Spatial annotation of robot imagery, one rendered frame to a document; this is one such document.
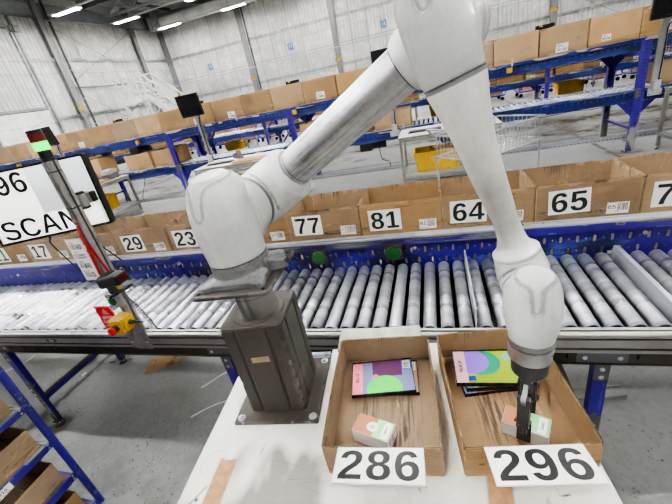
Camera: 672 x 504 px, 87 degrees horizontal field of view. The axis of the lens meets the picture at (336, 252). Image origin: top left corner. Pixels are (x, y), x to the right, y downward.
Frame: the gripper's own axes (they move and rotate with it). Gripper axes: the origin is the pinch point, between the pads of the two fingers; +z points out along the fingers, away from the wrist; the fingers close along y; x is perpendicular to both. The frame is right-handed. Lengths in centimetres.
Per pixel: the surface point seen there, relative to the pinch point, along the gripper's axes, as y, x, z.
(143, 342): -21, 156, 10
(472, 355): 16.9, 17.4, 0.3
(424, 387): 2.8, 27.3, 4.2
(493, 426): -1.9, 7.0, 4.0
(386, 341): 9.1, 42.1, -3.4
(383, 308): 35, 58, 5
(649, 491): 53, -36, 80
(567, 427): 5.5, -8.2, 4.2
